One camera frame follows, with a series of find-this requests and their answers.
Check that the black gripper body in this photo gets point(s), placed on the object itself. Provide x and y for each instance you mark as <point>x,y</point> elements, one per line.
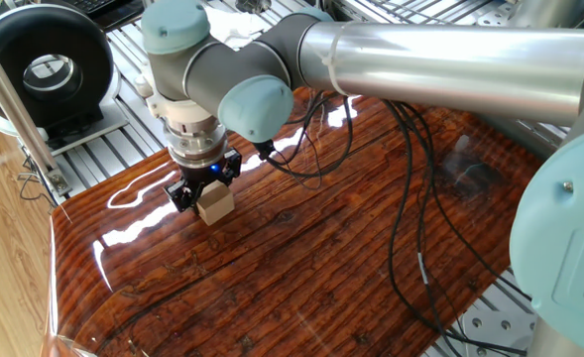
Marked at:
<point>203,171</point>

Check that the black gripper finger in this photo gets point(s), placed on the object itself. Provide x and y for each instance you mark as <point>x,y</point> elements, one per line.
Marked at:
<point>180,196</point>
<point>233,166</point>

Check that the pale wooden cube block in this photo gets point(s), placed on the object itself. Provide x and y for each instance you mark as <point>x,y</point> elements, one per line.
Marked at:
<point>217,204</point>

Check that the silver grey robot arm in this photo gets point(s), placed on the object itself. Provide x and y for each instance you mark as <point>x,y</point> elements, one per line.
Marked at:
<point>445,64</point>

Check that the glossy wood grain mat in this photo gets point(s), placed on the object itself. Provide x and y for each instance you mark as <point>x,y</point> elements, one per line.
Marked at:
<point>296,258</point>

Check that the white crumpled tissue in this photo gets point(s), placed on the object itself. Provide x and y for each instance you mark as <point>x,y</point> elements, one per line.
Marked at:
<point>232,27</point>

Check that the white zip tie loop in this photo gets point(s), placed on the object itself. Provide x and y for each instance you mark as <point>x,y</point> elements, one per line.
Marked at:
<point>333,57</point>

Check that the black keyboard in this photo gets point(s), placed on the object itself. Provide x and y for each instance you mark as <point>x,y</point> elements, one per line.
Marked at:
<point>90,4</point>

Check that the black round blower fan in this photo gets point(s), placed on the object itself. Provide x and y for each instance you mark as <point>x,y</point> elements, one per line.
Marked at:
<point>4,59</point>

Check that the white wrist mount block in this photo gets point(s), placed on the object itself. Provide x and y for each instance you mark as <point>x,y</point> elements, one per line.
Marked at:
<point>172,106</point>

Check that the silver slanted frame post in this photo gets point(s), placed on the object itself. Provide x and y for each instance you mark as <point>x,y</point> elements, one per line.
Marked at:
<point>9,99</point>

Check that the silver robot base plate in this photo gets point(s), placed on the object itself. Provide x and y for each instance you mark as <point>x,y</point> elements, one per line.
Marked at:
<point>495,327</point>

